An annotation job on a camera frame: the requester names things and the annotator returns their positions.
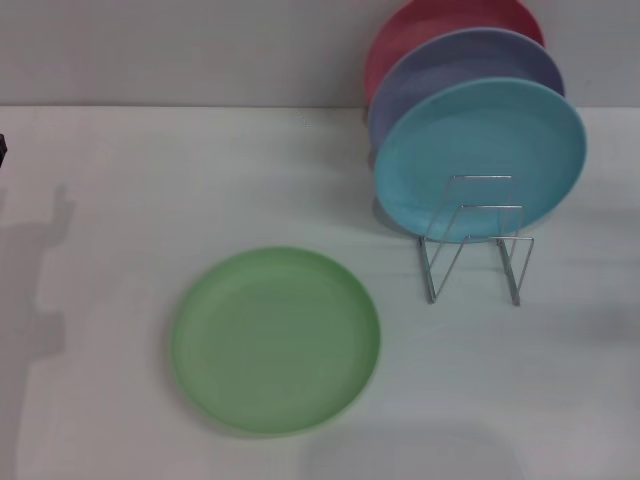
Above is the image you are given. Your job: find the green plate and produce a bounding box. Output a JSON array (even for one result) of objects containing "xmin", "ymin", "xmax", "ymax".
[{"xmin": 170, "ymin": 245, "xmax": 382, "ymax": 439}]

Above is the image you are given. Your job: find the purple plate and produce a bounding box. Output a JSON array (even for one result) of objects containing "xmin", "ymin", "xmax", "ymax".
[{"xmin": 367, "ymin": 28, "xmax": 566, "ymax": 151}]

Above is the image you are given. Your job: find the red plate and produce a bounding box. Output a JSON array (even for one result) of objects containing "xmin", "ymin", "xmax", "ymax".
[{"xmin": 363, "ymin": 0, "xmax": 546, "ymax": 109}]

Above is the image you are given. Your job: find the light blue plate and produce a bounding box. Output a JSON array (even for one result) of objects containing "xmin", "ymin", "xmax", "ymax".
[{"xmin": 372, "ymin": 77, "xmax": 588, "ymax": 245}]

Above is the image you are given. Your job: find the metal wire plate rack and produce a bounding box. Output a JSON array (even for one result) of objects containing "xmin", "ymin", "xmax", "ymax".
[{"xmin": 417, "ymin": 174, "xmax": 535, "ymax": 307}]

